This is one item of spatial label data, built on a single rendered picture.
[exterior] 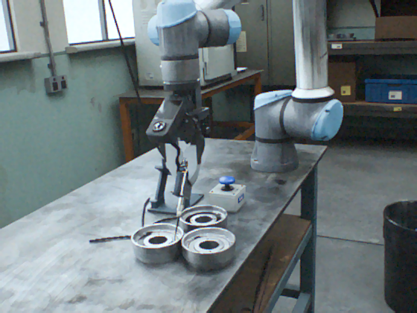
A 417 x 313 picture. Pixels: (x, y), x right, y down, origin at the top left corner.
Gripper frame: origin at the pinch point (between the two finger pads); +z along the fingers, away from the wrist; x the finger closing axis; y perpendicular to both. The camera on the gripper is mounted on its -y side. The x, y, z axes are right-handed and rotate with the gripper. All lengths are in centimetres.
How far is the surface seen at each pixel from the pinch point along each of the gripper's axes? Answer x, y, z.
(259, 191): -7.2, 29.5, 13.2
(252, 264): -3, 34, 38
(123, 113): 138, 186, 28
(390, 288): -44, 102, 83
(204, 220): -1.3, 5.8, 11.4
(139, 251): 4.4, -12.6, 10.5
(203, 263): -8.5, -11.6, 11.4
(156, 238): 4.3, -6.0, 10.9
